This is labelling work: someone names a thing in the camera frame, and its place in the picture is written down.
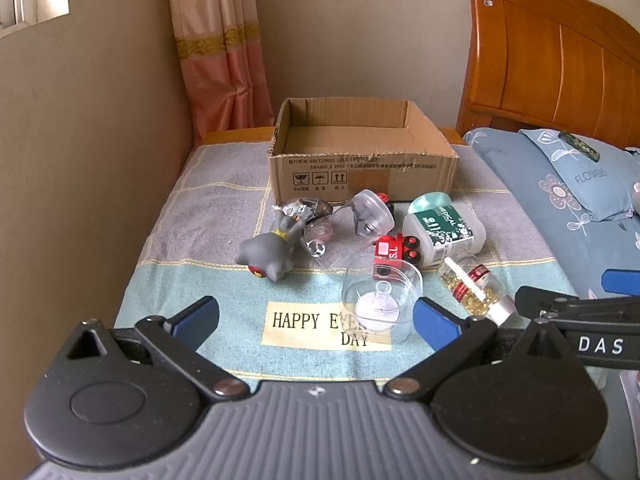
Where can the blue floral pillow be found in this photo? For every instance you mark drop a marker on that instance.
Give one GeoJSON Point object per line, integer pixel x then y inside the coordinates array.
{"type": "Point", "coordinates": [575, 185]}

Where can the red toy train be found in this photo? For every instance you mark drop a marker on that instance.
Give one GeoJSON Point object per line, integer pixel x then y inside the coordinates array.
{"type": "Point", "coordinates": [390, 250]}

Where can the pink curtain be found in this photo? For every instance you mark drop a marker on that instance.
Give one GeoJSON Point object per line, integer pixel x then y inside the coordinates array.
{"type": "Point", "coordinates": [215, 60]}

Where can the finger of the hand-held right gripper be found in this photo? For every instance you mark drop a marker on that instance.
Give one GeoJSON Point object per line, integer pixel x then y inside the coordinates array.
{"type": "Point", "coordinates": [550, 301]}
{"type": "Point", "coordinates": [622, 284]}

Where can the black toy car red wheels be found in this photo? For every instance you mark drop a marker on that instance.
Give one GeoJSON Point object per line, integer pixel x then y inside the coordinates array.
{"type": "Point", "coordinates": [384, 198]}

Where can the wooden headboard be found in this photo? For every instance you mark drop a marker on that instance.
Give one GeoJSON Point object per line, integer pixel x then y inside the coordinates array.
{"type": "Point", "coordinates": [550, 60]}

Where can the black clear correction tape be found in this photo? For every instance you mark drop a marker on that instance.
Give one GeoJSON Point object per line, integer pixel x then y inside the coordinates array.
{"type": "Point", "coordinates": [315, 207]}

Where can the clear dome container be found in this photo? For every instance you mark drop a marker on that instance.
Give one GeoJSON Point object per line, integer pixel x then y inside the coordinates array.
{"type": "Point", "coordinates": [400, 285]}

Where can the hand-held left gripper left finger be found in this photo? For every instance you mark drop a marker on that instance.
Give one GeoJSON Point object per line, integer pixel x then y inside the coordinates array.
{"type": "Point", "coordinates": [197, 317]}

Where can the grey elephant toy figure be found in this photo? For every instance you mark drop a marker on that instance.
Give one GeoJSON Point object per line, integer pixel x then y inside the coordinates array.
{"type": "Point", "coordinates": [267, 252]}

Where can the pink cat bottle charm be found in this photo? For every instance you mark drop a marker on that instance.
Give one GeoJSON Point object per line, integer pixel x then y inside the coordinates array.
{"type": "Point", "coordinates": [317, 232]}

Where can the clear plastic jar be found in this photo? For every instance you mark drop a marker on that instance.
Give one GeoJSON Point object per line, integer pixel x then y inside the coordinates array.
{"type": "Point", "coordinates": [372, 210]}

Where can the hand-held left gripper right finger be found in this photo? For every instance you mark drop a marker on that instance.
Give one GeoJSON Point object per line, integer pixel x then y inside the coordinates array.
{"type": "Point", "coordinates": [435, 322]}

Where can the yellow capsule bottle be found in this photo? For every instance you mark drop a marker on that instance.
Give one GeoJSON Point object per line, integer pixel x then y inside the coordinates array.
{"type": "Point", "coordinates": [470, 290]}

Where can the cardboard box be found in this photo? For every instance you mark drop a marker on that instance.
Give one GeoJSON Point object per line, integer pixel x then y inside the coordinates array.
{"type": "Point", "coordinates": [310, 165]}

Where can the white plastic bottle green label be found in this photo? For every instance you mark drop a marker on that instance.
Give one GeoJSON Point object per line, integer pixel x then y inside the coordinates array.
{"type": "Point", "coordinates": [450, 235]}

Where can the blue floral bed sheet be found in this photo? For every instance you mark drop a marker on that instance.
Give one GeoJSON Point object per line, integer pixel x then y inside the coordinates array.
{"type": "Point", "coordinates": [525, 200]}

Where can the checked towel with text patch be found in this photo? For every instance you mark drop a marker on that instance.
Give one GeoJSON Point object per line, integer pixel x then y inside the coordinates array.
{"type": "Point", "coordinates": [200, 210]}

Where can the wooden bedside table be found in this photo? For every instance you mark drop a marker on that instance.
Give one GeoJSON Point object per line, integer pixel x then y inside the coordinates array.
{"type": "Point", "coordinates": [235, 136]}

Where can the dark green patterned strip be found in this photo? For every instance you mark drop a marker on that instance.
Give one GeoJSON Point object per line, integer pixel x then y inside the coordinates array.
{"type": "Point", "coordinates": [580, 146]}

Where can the mint green egg-shaped case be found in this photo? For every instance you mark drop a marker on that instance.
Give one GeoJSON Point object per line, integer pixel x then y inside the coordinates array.
{"type": "Point", "coordinates": [425, 202]}

